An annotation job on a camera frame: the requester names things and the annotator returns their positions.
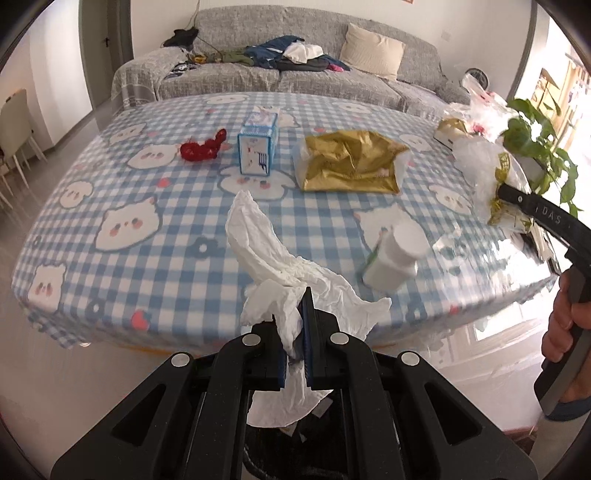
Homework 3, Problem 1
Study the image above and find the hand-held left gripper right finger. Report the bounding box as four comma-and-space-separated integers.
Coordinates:
300, 286, 539, 480

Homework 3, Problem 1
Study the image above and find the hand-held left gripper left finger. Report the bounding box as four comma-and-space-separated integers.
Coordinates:
51, 318, 289, 480

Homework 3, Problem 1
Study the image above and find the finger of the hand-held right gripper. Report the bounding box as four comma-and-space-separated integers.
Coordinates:
496, 182, 539, 219

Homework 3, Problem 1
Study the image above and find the banana peel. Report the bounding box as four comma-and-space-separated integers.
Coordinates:
482, 152, 539, 232

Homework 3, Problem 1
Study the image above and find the white tissue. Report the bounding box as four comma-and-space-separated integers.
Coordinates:
225, 189, 392, 428

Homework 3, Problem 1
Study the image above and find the black waste bin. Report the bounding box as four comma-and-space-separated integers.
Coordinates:
245, 401, 356, 480

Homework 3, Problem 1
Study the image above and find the gold foil bag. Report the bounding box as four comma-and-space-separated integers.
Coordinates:
295, 130, 411, 193

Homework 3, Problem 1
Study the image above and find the blue and white milk carton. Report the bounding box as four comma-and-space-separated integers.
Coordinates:
237, 108, 281, 177

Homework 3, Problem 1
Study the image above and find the person's right hand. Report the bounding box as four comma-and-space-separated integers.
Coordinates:
544, 274, 585, 365

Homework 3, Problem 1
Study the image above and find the potted green plant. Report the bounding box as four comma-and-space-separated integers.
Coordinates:
503, 85, 585, 217

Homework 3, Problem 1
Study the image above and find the white translucent plastic bag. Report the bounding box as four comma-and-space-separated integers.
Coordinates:
455, 138, 509, 217

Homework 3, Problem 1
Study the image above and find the beige tissue box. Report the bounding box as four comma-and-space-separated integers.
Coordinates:
434, 117, 476, 151

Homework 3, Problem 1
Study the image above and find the plastic bag with red print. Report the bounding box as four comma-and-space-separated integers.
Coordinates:
445, 74, 514, 139

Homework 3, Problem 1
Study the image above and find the white bottle with green label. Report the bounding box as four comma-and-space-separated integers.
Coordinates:
362, 220, 428, 291

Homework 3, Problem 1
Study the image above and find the round desk fan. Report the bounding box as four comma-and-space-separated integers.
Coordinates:
463, 67, 490, 90

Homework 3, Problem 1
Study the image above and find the blue checked tablecloth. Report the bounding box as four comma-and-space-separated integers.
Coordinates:
11, 92, 561, 352

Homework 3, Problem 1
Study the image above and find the cream pillow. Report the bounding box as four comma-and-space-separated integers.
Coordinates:
339, 23, 406, 80

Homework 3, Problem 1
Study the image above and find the red crumpled wrapper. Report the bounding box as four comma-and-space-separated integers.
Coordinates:
180, 128, 227, 161

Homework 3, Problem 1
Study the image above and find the grey sofa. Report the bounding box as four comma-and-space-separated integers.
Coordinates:
111, 6, 472, 112

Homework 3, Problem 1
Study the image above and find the clothes pile on sofa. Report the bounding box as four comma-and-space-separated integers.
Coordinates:
245, 34, 352, 72

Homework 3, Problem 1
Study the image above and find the olive green cloth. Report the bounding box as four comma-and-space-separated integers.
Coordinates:
217, 51, 256, 66

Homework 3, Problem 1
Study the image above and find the black garment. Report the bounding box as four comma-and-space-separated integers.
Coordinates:
163, 27, 200, 48

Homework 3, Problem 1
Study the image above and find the beige dining chair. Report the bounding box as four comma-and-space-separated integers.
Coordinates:
0, 89, 48, 195

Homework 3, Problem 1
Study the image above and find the grey door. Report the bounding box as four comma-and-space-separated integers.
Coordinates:
104, 0, 134, 63

